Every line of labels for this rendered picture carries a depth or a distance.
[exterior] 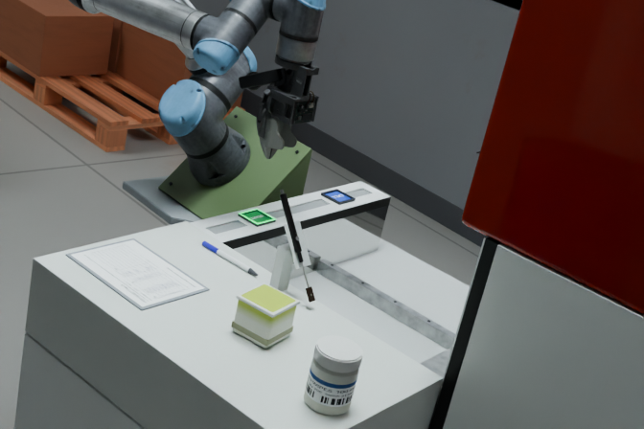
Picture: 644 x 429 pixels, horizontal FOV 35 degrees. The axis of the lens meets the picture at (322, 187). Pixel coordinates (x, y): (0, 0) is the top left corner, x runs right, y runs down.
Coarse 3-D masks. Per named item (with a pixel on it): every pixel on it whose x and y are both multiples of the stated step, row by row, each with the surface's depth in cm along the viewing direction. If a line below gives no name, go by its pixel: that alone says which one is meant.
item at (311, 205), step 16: (320, 192) 227; (352, 192) 232; (368, 192) 234; (256, 208) 212; (272, 208) 214; (304, 208) 218; (320, 208) 219; (336, 208) 221; (208, 224) 200; (224, 224) 202; (240, 224) 204; (272, 224) 206; (224, 240) 195
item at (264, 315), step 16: (256, 288) 164; (272, 288) 165; (240, 304) 161; (256, 304) 159; (272, 304) 160; (288, 304) 162; (240, 320) 162; (256, 320) 160; (272, 320) 158; (288, 320) 163; (256, 336) 160; (272, 336) 160
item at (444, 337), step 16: (320, 272) 221; (336, 272) 218; (352, 288) 216; (368, 288) 213; (384, 304) 211; (400, 304) 210; (400, 320) 209; (416, 320) 206; (432, 336) 204; (448, 336) 201
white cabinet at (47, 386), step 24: (24, 336) 178; (24, 360) 179; (48, 360) 174; (24, 384) 180; (48, 384) 175; (72, 384) 170; (24, 408) 181; (48, 408) 176; (72, 408) 171; (96, 408) 167; (120, 408) 163
